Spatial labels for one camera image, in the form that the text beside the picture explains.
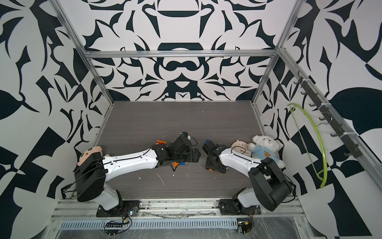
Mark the white teddy bear plush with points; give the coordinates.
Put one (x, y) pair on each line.
(263, 146)

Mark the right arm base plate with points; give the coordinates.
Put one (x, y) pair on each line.
(233, 207)

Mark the white cable duct strip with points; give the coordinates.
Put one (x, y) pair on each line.
(222, 223)

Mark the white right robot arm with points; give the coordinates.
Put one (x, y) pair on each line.
(270, 186)

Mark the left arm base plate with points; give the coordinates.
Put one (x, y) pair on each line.
(123, 209)

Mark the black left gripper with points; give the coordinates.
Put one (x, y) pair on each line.
(191, 158)

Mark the pink pig plush toy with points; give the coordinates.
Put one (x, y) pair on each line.
(88, 153)

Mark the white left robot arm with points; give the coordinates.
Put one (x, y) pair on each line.
(94, 169)

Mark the green plastic hoop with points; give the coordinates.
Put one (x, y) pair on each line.
(322, 174)

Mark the black wall hook rack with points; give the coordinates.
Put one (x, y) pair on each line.
(319, 102)

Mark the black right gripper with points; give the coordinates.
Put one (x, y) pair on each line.
(207, 163)

